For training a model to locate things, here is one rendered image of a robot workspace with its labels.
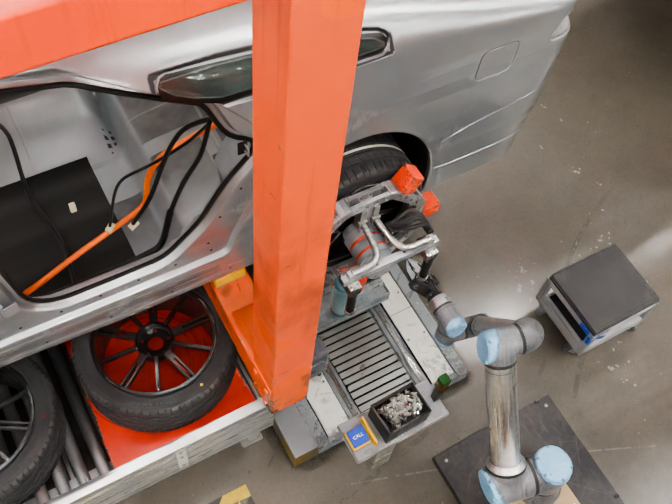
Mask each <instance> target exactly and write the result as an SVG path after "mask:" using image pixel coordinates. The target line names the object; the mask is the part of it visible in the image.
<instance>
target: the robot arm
mask: <svg viewBox="0 0 672 504"><path fill-rule="evenodd" d="M410 263H411V264H412V266H413V267H414V268H415V270H414V269H413V267H412V266H411V264H410ZM421 266H422V265H421V264H419V263H418V262H416V261H415V260H413V259H409V258H408V259H407V260H406V267H407V274H408V279H409V281H410V283H409V284H408V285H409V288H410V289H411V290H413V291H415V292H417V293H418V294H420V295H422V296H424V297H425V298H427V299H428V300H427V301H428V307H429V308H430V310H431V311H432V313H433V314H434V316H435V317H436V318H437V320H438V321H439V323H438V326H437V328H436V330H435V334H434V338H435V341H436V342H437V344H438V345H440V346H442V347H450V346H452V345H453V344H454V342H457V341H461V340H465V339H469V338H473V337H477V341H476V349H477V352H478V357H479V359H480V361H481V362H482V363H483V364H484V365H485V378H486V393H487V408H488V423H489V438H490V453H491V455H489V456H488V458H487V460H486V468H484V469H481V470H479V473H478V475H479V481H480V484H481V487H482V490H483V492H484V494H485V496H486V498H487V500H488V501H489V503H490V504H511V503H514V502H518V501H521V500H522V501H523V502H525V503H526V504H553V503H554V502H555V501H556V500H557V499H558V497H559V495H560V492H561V487H562V486H563V485H564V484H565V483H567V482H568V480H569V479H570V476H571V474H572V470H573V466H572V462H571V459H570V457H569V456H568V455H567V453H566V452H565V451H563V450H562V449H561V448H559V447H556V446H551V445H549V446H544V447H542V448H540V449H539V450H538V451H537V452H536V453H534V454H531V455H527V456H524V457H523V456H522V455H521V454H520V434H519V414H518V393H517V373H516V364H517V356H520V355H524V354H527V353H530V352H532V351H534V350H535V349H537V348H538V347H539V346H540V345H541V344H542V342H543V339H544V330H543V327H542V325H541V324H540V323H539V322H538V321H537V320H535V319H533V318H529V317H522V318H519V319H517V320H510V319H502V318H493V317H489V316H488V315H487V314H486V313H478V314H476V315H472V316H468V317H464V318H463V317H462V316H461V315H460V313H459V312H458V310H457V309H456V307H455V306H454V304H453V303H452V302H451V300H450V297H448V296H447V295H446V293H442V291H439V290H438V288H437V284H439V283H440V282H439V281H438V280H437V278H436V277H435V275H434V274H433V273H430V272H429V273H428V275H429V276H428V279H427V280H426V281H424V282H422V281H419V280H418V278H417V273H418V272H419V271H420V269H421ZM416 272H417V273H416ZM434 277H435V278H436V279H435V278H434ZM436 283H437V284H436ZM435 284H436V285H435Z"/></svg>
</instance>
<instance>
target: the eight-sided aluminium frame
mask: <svg viewBox="0 0 672 504"><path fill-rule="evenodd" d="M380 193H382V194H380ZM378 194H380V195H378ZM376 195H377V196H376ZM370 196H371V197H372V198H370V199H368V200H365V201H363V202H361V203H359V201H361V200H363V199H365V198H368V197H370ZM373 196H375V197H373ZM393 199H394V200H397V201H401V202H404V203H406V206H405V210H406V209H408V208H415V209H417V210H418V211H420V212H422V209H423V206H424V205H425V199H424V197H423V196H422V194H421V193H420V192H419V190H418V189H415V191H414V192H413V193H412V194H411V195H408V194H402V192H401V191H400V189H399V188H398V186H397V185H396V184H395V182H394V181H393V180H388V181H384V182H382V183H381V184H378V185H376V186H373V187H371V188H369V189H366V190H364V191H361V192H359V193H357V194H354V195H352V196H349V197H347V198H343V199H341V200H340V201H338V202H336V207H335V213H334V217H335V216H336V215H337V216H336V217H335V218H334V220H333V227H332V233H333V232H334V231H335V230H336V229H337V228H338V227H339V226H340V225H341V224H342V223H343V222H344V221H345V220H347V219H348V218H350V217H351V216H354V215H356V214H358V213H361V212H362V211H364V210H368V209H370V208H372V207H374V206H376V205H379V204H382V203H384V202H387V201H389V200H393ZM357 203H358V204H357ZM354 204H356V205H354ZM352 205H353V206H352ZM350 206H351V207H350ZM405 210H404V211H405ZM416 229H417V228H416ZM416 229H414V230H407V231H404V230H398V234H399V233H400V232H401V231H403V232H402V233H401V234H400V235H399V236H397V235H398V234H396V235H394V237H396V236H397V237H396V239H397V240H398V241H400V242H401V243H402V242H403V241H405V240H406V239H407V238H408V237H409V236H410V235H412V234H413V233H414V232H415V231H416ZM332 233H331V234H332ZM355 264H357V263H356V261H355V259H354V258H353V257H352V258H350V259H348V260H345V261H343V262H341V263H339V264H336V265H334V266H331V267H326V274H325V280H324V283H328V284H334V280H335V278H336V277H337V276H338V275H339V274H340V273H342V272H339V271H340V270H343V269H346V268H348V267H351V266H353V265H355Z"/></svg>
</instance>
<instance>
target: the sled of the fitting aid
mask: <svg viewBox="0 0 672 504"><path fill-rule="evenodd" d="M376 281H377V282H378V284H379V289H378V290H377V291H375V292H373V293H371V294H368V295H366V296H364V297H362V298H360V299H358V300H356V305H355V313H354V315H356V314H358V313H360V312H362V311H364V310H367V309H369V308H371V307H373V306H375V305H377V304H379V303H381V302H384V301H386V300H388V298H389V295H390V291H389V289H388V288H387V286H386V284H385V283H384V281H383V280H382V278H381V277H380V278H379V279H376ZM354 315H352V316H354ZM352 316H349V317H348V318H350V317H352ZM341 321H343V320H341ZM341 321H339V320H335V319H333V318H332V317H331V315H330V313H327V314H325V315H323V316H321V317H319V320H318V327H317V333H318V332H320V331H322V330H324V329H326V328H328V327H330V326H332V325H335V324H337V323H339V322H341Z"/></svg>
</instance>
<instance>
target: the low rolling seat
mask: <svg viewBox="0 0 672 504"><path fill-rule="evenodd" d="M536 299H538V302H539V303H540V306H539V307H538V309H537V312H536V315H537V316H541V315H542V314H544V313H545V312H546V313H547V314H548V315H549V317H550V318H551V320H552V321H553V322H554V324H555V325H556V326H557V328H558V329H559V330H560V332H561V333H562V334H563V336H564V337H565V339H566V340H567V341H568V343H567V344H565V345H564V347H563V350H564V351H565V352H566V353H569V354H576V353H577V355H578V356H579V355H581V354H583V353H585V352H587V351H589V350H590V349H592V348H594V347H596V346H598V345H600V344H602V343H603V342H605V341H607V340H609V339H611V338H613V337H614V336H616V335H618V334H620V333H622V332H624V331H628V332H633V331H635V330H636V327H637V324H639V323H640V322H642V321H643V320H644V319H645V318H646V317H647V315H648V314H649V313H650V312H651V311H652V310H653V309H654V308H655V307H656V306H657V305H658V303H659V300H660V298H659V296H658V295H657V294H656V292H655V291H654V290H653V289H652V288H651V286H650V285H649V284H648V283H647V281H646V280H645V279H644V278H643V277H642V275H641V274H640V273H639V272H638V270H637V269H636V268H635V267H634V265H633V264H632V263H631V262H630V261H629V259H628V258H627V257H626V256H625V254H624V253H623V252H622V251H621V250H620V248H619V247H618V246H617V245H616V244H612V245H610V246H608V247H606V248H604V249H602V250H600V251H598V252H596V253H594V254H592V255H590V256H588V257H586V258H584V259H582V260H580V261H578V262H576V263H574V264H572V265H570V266H568V267H566V268H564V269H562V270H560V271H558V272H556V273H554V274H552V275H551V277H548V279H547V280H546V282H545V283H544V285H543V286H542V288H541V290H540V291H539V293H538V294H537V296H536Z"/></svg>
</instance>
